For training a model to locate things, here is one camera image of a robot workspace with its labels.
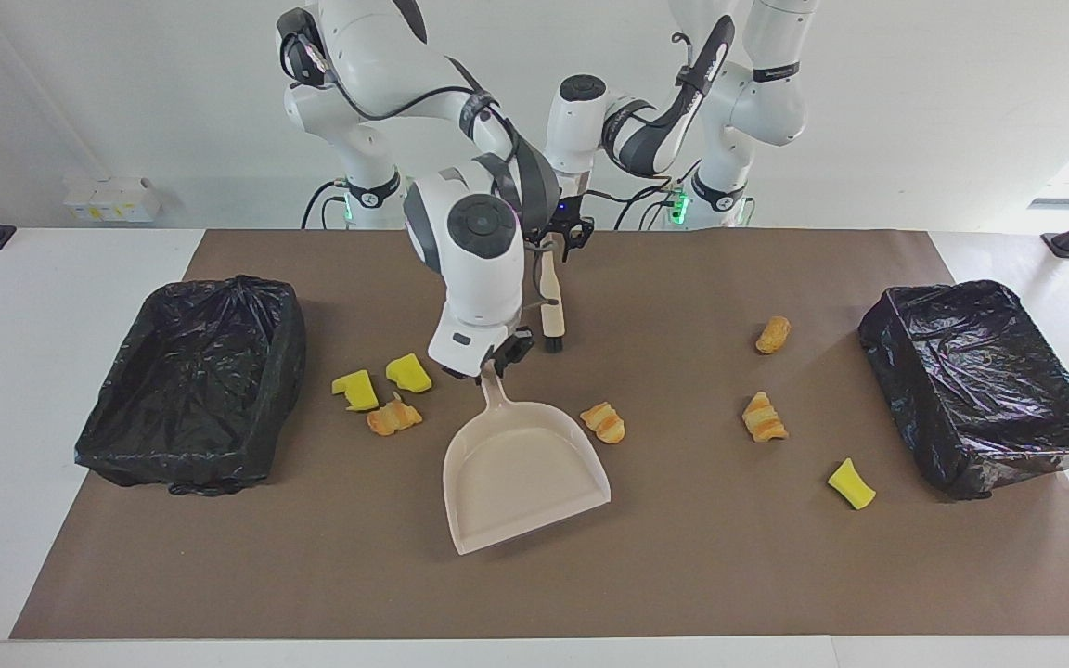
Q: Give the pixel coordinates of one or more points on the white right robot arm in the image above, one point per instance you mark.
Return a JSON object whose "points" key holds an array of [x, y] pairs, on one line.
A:
{"points": [[479, 241]]}

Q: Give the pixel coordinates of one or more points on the beige brush with black bristles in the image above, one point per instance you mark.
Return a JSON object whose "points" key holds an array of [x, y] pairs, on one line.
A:
{"points": [[552, 306]]}

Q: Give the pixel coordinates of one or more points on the large pale toy croissant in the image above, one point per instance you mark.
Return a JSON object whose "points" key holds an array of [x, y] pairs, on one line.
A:
{"points": [[763, 419]]}

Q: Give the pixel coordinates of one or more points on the orange striped toy croissant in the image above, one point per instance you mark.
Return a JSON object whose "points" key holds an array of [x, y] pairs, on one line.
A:
{"points": [[393, 419]]}

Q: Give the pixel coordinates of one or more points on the white wall socket box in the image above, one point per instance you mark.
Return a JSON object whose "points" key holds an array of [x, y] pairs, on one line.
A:
{"points": [[112, 199]]}

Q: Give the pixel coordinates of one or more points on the brown table mat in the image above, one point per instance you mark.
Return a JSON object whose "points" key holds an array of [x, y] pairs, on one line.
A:
{"points": [[683, 575]]}

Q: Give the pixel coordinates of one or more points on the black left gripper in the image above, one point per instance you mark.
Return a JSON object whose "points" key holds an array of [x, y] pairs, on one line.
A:
{"points": [[567, 213]]}

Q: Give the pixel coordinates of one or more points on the brown fried nugget toy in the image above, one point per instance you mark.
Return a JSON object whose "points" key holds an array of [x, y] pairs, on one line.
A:
{"points": [[773, 335]]}

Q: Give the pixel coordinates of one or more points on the bin lined with black bag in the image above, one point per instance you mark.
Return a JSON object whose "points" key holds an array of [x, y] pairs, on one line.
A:
{"points": [[191, 390], [980, 390]]}

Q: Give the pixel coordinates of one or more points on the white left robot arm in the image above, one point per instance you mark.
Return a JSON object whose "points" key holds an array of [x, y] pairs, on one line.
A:
{"points": [[748, 93]]}

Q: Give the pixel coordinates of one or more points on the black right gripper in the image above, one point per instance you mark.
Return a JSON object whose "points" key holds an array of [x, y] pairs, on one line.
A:
{"points": [[511, 348]]}

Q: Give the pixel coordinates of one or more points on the small orange toy croissant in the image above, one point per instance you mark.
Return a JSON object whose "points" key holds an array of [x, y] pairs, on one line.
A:
{"points": [[605, 423]]}

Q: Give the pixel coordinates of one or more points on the notched yellow sponge piece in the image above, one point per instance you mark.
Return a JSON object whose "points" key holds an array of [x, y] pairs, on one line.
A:
{"points": [[360, 394]]}

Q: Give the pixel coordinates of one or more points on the beige plastic dustpan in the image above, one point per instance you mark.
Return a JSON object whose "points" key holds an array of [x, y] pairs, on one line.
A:
{"points": [[516, 482]]}

